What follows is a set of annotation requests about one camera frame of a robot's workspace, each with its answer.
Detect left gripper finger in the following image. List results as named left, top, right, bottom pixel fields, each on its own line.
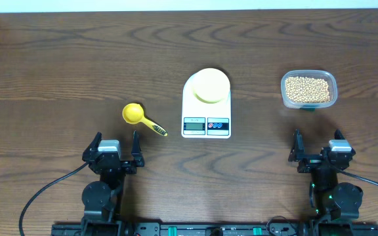
left=82, top=132, right=102, bottom=162
left=131, top=130, right=145, bottom=168

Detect yellow measuring scoop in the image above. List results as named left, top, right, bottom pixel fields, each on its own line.
left=122, top=103, right=168, bottom=136

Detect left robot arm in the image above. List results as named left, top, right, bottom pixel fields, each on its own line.
left=81, top=132, right=145, bottom=235

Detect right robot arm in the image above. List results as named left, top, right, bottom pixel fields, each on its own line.
left=288, top=130, right=364, bottom=235

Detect white digital kitchen scale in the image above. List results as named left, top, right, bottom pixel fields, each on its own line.
left=181, top=74, right=232, bottom=139

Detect pale yellow bowl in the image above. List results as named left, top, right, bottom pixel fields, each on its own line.
left=192, top=68, right=230, bottom=104

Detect clear plastic container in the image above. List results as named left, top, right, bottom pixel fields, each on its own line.
left=281, top=69, right=338, bottom=109

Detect soybeans pile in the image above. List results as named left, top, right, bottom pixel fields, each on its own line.
left=285, top=77, right=330, bottom=103

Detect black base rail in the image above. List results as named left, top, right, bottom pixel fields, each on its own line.
left=51, top=221, right=378, bottom=236

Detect left black cable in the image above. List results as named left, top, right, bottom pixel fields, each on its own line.
left=18, top=161, right=90, bottom=236

